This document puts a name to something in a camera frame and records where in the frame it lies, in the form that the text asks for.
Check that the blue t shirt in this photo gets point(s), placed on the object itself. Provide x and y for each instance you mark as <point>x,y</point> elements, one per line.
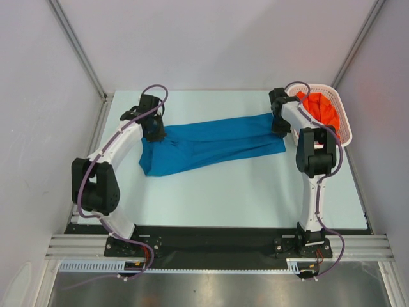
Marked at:
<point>196,145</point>

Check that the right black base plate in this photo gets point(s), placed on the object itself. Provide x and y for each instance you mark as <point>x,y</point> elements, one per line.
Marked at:
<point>289,247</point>

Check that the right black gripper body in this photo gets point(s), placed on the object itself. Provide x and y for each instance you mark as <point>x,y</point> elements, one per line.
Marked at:
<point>280,125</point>

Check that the white slotted cable duct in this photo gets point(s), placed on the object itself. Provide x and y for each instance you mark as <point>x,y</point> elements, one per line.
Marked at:
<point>133,267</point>

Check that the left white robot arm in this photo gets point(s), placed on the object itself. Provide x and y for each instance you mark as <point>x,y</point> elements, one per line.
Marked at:
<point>95,189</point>

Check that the left aluminium corner post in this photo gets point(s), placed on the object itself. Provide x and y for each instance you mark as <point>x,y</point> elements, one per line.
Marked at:
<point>76,45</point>

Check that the white plastic basket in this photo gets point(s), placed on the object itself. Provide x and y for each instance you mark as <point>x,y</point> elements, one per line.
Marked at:
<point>345,130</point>

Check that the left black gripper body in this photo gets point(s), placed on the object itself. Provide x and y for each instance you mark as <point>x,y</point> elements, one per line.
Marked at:
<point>158,132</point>

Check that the right aluminium corner post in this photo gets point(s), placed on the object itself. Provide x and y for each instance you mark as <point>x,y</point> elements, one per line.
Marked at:
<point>359,40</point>

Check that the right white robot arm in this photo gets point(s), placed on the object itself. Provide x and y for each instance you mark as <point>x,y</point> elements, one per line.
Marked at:
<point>316,159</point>

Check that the aluminium front rail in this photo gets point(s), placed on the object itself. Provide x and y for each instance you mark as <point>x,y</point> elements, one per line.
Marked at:
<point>356,247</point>

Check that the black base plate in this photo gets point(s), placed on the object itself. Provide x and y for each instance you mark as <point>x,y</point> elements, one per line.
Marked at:
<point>289,247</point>
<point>117,248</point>

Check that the aluminium corner post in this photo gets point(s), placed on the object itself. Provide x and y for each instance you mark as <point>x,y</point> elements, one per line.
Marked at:
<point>359,40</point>
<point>76,45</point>

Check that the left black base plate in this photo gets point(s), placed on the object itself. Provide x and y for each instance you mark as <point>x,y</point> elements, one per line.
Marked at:
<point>117,248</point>

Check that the orange t shirt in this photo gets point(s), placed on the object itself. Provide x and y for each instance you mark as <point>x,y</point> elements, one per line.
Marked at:
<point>321,108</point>

